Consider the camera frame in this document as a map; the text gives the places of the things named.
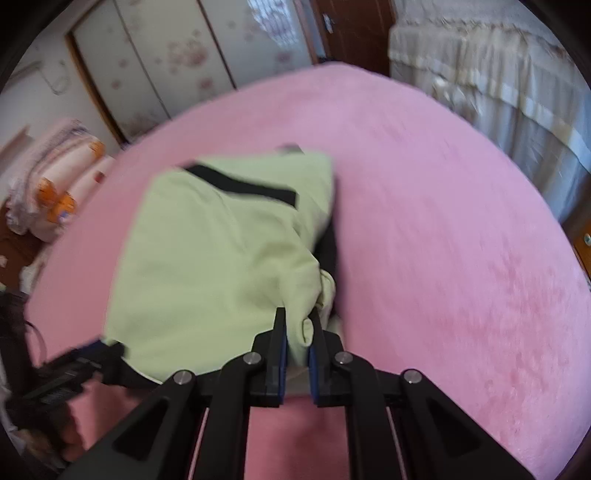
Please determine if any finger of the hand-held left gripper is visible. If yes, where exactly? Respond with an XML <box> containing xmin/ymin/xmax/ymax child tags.
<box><xmin>76</xmin><ymin>339</ymin><xmax>127</xmax><ymax>370</ymax></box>

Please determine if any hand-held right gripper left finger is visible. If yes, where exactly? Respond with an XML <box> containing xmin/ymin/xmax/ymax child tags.
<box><xmin>60</xmin><ymin>307</ymin><xmax>288</xmax><ymax>480</ymax></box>

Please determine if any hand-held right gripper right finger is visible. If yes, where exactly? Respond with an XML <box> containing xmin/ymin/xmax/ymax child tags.
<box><xmin>308</xmin><ymin>308</ymin><xmax>536</xmax><ymax>480</ymax></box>

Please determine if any green and black hooded jacket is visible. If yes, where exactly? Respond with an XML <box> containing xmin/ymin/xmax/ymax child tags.
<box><xmin>104</xmin><ymin>145</ymin><xmax>345</xmax><ymax>386</ymax></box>

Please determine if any wooden headboard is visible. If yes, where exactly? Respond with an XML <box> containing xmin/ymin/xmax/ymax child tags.
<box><xmin>0</xmin><ymin>203</ymin><xmax>51</xmax><ymax>296</ymax></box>

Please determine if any pink bear print quilt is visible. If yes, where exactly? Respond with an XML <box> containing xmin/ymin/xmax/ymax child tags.
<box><xmin>28</xmin><ymin>138</ymin><xmax>107</xmax><ymax>204</ymax></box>
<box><xmin>39</xmin><ymin>157</ymin><xmax>116</xmax><ymax>243</ymax></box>

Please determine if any pink fleece bed blanket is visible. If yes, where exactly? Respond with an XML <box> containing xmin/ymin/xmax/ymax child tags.
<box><xmin>23</xmin><ymin>62</ymin><xmax>591</xmax><ymax>480</ymax></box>

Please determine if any wooden drawer cabinet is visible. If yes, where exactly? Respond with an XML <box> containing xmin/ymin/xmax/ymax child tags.
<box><xmin>561</xmin><ymin>210</ymin><xmax>591</xmax><ymax>282</ymax></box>

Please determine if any floral sliding door wardrobe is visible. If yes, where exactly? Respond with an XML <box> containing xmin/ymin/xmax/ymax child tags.
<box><xmin>65</xmin><ymin>0</ymin><xmax>324</xmax><ymax>146</ymax></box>

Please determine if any brown wooden door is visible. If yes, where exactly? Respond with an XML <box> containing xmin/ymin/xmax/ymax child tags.
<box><xmin>309</xmin><ymin>0</ymin><xmax>398</xmax><ymax>77</ymax></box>

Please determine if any wooden wall shelf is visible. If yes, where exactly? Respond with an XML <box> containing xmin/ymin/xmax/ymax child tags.
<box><xmin>0</xmin><ymin>127</ymin><xmax>35</xmax><ymax>158</ymax></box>

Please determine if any white wall cable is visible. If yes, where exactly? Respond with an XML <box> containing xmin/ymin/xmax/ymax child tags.
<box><xmin>44</xmin><ymin>60</ymin><xmax>75</xmax><ymax>97</ymax></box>

